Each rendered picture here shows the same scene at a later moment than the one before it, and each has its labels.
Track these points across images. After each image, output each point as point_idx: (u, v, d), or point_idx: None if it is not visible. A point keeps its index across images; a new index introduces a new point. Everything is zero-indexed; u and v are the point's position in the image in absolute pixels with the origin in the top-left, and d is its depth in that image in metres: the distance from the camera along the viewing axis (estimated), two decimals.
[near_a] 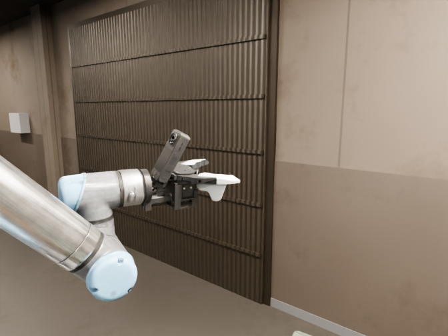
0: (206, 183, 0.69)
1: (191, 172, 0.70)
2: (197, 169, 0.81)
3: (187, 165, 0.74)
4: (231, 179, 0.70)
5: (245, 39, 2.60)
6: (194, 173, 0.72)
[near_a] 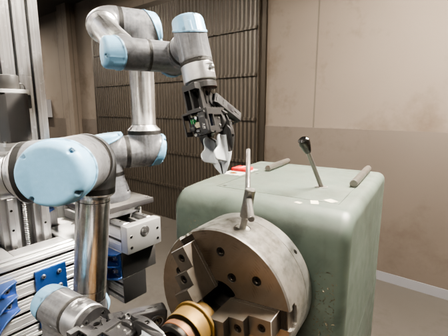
0: (228, 142, 0.75)
1: (228, 124, 0.76)
2: (213, 161, 0.77)
3: (213, 133, 0.79)
4: (229, 164, 0.76)
5: (241, 29, 3.29)
6: (221, 132, 0.76)
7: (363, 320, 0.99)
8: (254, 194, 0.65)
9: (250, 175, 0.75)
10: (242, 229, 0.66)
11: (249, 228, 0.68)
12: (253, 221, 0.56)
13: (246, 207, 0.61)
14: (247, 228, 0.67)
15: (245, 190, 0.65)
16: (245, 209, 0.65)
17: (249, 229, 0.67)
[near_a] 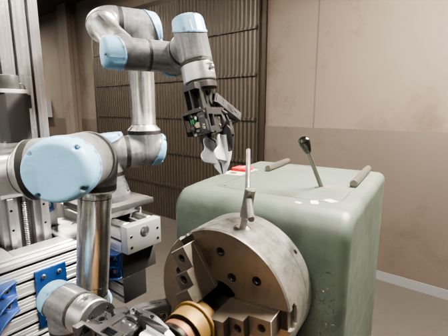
0: (228, 142, 0.75)
1: (228, 124, 0.76)
2: (213, 161, 0.77)
3: (213, 133, 0.79)
4: (229, 164, 0.76)
5: (241, 29, 3.29)
6: (221, 132, 0.76)
7: (363, 320, 0.99)
8: (254, 194, 0.65)
9: (250, 175, 0.75)
10: (242, 229, 0.66)
11: (249, 228, 0.68)
12: (253, 221, 0.56)
13: (246, 207, 0.61)
14: (247, 228, 0.67)
15: (245, 190, 0.65)
16: (245, 209, 0.65)
17: (249, 229, 0.67)
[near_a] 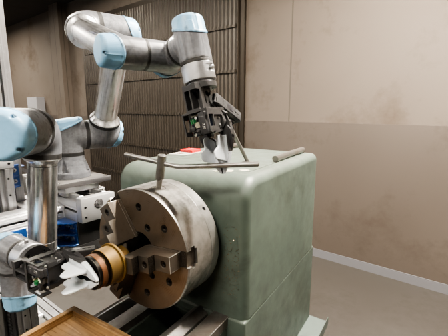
0: (229, 142, 0.75)
1: (228, 124, 0.76)
2: (213, 161, 0.77)
3: (213, 133, 0.79)
4: None
5: (221, 28, 3.43)
6: (221, 132, 0.76)
7: (288, 280, 1.13)
8: (157, 157, 0.78)
9: (203, 165, 0.76)
10: (155, 187, 0.81)
11: (157, 190, 0.80)
12: (123, 155, 0.81)
13: (146, 159, 0.81)
14: (157, 189, 0.80)
15: (162, 155, 0.80)
16: (157, 169, 0.80)
17: (155, 189, 0.80)
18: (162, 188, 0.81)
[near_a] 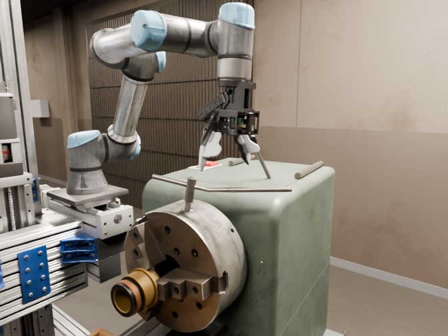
0: None
1: None
2: (207, 155, 0.71)
3: (217, 131, 0.75)
4: (247, 155, 0.82)
5: None
6: None
7: (309, 297, 1.13)
8: (188, 181, 0.77)
9: (234, 189, 0.76)
10: (184, 209, 0.80)
11: (187, 213, 0.79)
12: (152, 177, 0.80)
13: (175, 181, 0.80)
14: (187, 212, 0.79)
15: (191, 177, 0.79)
16: (186, 191, 0.80)
17: (184, 212, 0.79)
18: (191, 211, 0.80)
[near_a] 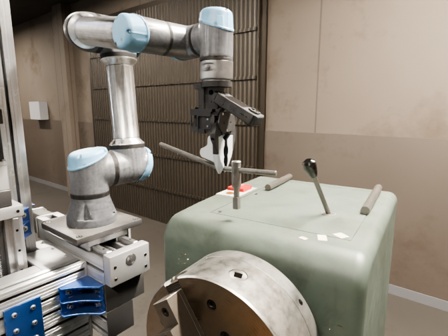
0: (213, 145, 0.74)
1: (220, 127, 0.73)
2: None
3: (231, 131, 0.77)
4: (219, 166, 0.76)
5: (241, 31, 3.19)
6: (221, 133, 0.75)
7: None
8: (241, 163, 0.76)
9: (200, 158, 0.81)
10: (233, 273, 0.57)
11: (238, 280, 0.55)
12: (277, 174, 0.71)
13: (251, 172, 0.73)
14: (238, 279, 0.55)
15: (236, 163, 0.74)
16: (239, 178, 0.75)
17: (235, 279, 0.55)
18: (243, 275, 0.56)
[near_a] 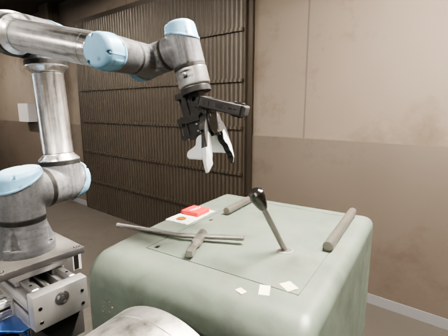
0: (201, 139, 0.72)
1: (211, 127, 0.74)
2: (223, 151, 0.84)
3: (221, 131, 0.78)
4: (207, 161, 0.70)
5: (227, 31, 3.06)
6: (212, 133, 0.76)
7: None
8: None
9: (160, 233, 0.78)
10: None
11: None
12: (244, 240, 0.72)
13: (219, 235, 0.73)
14: None
15: (204, 229, 0.76)
16: (203, 237, 0.72)
17: None
18: None
